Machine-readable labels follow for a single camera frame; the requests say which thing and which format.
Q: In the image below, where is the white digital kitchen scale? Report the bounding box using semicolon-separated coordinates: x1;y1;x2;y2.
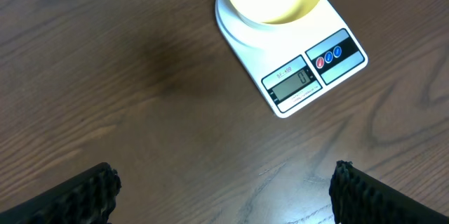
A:
215;0;368;118

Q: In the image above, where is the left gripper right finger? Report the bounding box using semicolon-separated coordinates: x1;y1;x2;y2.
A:
329;161;448;224

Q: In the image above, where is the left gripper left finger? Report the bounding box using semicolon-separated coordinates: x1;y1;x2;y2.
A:
1;162;121;224

